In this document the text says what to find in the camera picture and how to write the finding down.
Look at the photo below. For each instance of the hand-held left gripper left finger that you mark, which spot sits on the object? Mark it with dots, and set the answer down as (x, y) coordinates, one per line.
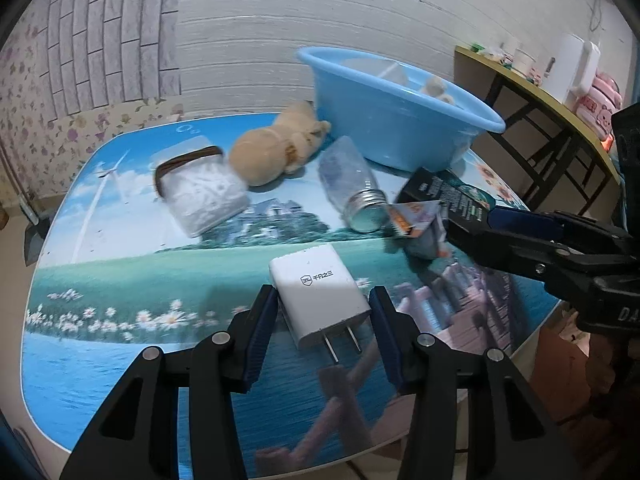
(260, 340)

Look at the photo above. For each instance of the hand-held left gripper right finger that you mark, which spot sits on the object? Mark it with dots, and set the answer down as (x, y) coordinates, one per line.
(387, 340)

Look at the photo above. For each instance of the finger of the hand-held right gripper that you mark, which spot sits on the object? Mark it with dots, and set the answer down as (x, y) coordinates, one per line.
(500, 245)
(515, 220)

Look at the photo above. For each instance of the dark green packet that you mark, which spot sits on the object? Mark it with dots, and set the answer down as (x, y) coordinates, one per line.
(470, 195)

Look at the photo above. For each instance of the white plug charger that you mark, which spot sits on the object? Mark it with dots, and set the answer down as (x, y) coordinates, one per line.
(315, 290)

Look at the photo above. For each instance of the orange brown snack packet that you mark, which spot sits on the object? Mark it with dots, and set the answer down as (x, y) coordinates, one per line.
(412, 220)

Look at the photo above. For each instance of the small plush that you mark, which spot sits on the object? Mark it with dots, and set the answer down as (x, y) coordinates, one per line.
(437, 91)

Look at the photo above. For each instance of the blue plastic basin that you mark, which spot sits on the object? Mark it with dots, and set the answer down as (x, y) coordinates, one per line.
(390, 130)

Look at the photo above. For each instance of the clear pouch brown zipper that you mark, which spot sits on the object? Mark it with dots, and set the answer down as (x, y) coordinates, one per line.
(205, 195)

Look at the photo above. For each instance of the clear bottle silver cap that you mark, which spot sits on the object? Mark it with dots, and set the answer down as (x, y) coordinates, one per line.
(345, 175)

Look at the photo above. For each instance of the beige plush toy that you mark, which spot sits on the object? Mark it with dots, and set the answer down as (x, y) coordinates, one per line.
(265, 152)

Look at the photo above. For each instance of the pink cartoon container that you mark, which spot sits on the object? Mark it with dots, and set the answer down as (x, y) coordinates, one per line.
(597, 110)

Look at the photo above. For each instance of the yellow top side table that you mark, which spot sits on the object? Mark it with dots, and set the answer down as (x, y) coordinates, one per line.
(501, 75)

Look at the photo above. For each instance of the white electric kettle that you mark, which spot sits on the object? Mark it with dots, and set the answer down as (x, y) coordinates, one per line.
(570, 70)

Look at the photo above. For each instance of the small green object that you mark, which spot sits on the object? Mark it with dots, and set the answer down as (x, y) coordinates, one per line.
(477, 48)

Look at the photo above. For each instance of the grey dustpan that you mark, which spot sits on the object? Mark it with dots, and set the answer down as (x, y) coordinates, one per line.
(35, 240)

